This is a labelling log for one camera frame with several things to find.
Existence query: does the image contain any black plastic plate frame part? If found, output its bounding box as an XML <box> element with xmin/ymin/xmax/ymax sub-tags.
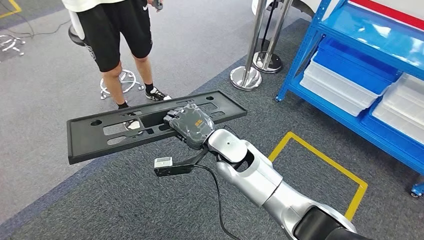
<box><xmin>66</xmin><ymin>90</ymin><xmax>248</xmax><ymax>166</ymax></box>

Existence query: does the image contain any large blue metal shelf rack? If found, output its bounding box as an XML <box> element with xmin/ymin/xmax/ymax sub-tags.
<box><xmin>275</xmin><ymin>0</ymin><xmax>424</xmax><ymax>198</ymax></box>

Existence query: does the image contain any person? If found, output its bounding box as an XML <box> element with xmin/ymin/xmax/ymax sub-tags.
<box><xmin>61</xmin><ymin>0</ymin><xmax>173</xmax><ymax>132</ymax></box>

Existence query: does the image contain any chrome stool with black seat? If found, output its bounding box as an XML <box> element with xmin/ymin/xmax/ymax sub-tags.
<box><xmin>67</xmin><ymin>24</ymin><xmax>146</xmax><ymax>100</ymax></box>

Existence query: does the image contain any yellow floor tape square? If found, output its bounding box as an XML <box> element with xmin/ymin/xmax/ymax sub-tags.
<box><xmin>268</xmin><ymin>131</ymin><xmax>369</xmax><ymax>222</ymax></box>
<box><xmin>0</xmin><ymin>0</ymin><xmax>22</xmax><ymax>19</ymax></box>

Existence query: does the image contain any chrome chair base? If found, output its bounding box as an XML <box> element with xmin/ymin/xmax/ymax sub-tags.
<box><xmin>0</xmin><ymin>34</ymin><xmax>26</xmax><ymax>57</ymax></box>

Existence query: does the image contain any blue plastic bin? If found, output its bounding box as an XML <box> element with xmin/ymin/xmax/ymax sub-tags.
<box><xmin>359</xmin><ymin>100</ymin><xmax>424</xmax><ymax>153</ymax></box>
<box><xmin>312</xmin><ymin>36</ymin><xmax>400</xmax><ymax>97</ymax></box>

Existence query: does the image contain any white car with red stripe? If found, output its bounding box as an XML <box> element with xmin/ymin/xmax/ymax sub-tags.
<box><xmin>251</xmin><ymin>0</ymin><xmax>424</xmax><ymax>32</ymax></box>

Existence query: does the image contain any black floor cable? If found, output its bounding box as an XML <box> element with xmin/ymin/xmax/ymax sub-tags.
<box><xmin>0</xmin><ymin>1</ymin><xmax>72</xmax><ymax>38</ymax></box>

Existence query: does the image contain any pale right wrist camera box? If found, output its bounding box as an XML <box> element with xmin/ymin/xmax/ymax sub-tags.
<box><xmin>153</xmin><ymin>156</ymin><xmax>173</xmax><ymax>169</ymax></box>

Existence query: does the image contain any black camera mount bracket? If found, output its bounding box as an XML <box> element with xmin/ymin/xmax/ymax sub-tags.
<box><xmin>153</xmin><ymin>147</ymin><xmax>210</xmax><ymax>177</ymax></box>

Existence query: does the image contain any black camera cable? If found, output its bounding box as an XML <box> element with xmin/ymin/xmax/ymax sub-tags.
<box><xmin>193</xmin><ymin>164</ymin><xmax>243</xmax><ymax>240</ymax></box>

